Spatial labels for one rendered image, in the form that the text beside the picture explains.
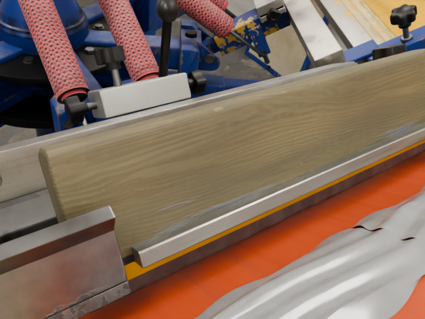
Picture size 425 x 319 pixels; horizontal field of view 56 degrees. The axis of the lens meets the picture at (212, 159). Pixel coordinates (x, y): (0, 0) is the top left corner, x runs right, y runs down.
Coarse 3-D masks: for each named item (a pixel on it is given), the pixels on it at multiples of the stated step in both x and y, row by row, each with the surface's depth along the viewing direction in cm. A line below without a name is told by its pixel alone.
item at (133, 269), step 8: (416, 144) 38; (400, 152) 37; (384, 160) 36; (328, 184) 32; (312, 192) 32; (296, 200) 31; (280, 208) 30; (264, 216) 29; (240, 224) 28; (248, 224) 28; (224, 232) 27; (208, 240) 27; (192, 248) 26; (176, 256) 26; (128, 264) 24; (136, 264) 24; (160, 264) 25; (128, 272) 24; (136, 272) 24; (144, 272) 24
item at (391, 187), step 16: (416, 160) 39; (384, 176) 37; (400, 176) 36; (416, 176) 36; (352, 192) 35; (368, 192) 34; (384, 192) 33; (400, 192) 33; (416, 192) 32; (320, 208) 33; (336, 208) 32; (352, 208) 32; (368, 208) 31; (384, 208) 31; (336, 224) 29; (352, 224) 29
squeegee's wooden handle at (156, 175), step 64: (384, 64) 33; (128, 128) 23; (192, 128) 24; (256, 128) 27; (320, 128) 30; (384, 128) 34; (64, 192) 21; (128, 192) 22; (192, 192) 25; (256, 192) 27; (128, 256) 23
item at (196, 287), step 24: (312, 216) 31; (264, 240) 29; (288, 240) 29; (312, 240) 28; (192, 264) 28; (216, 264) 27; (240, 264) 27; (264, 264) 26; (288, 264) 25; (144, 288) 26; (168, 288) 25; (192, 288) 25; (216, 288) 24; (96, 312) 24; (120, 312) 24; (144, 312) 23; (168, 312) 23; (192, 312) 22; (408, 312) 19
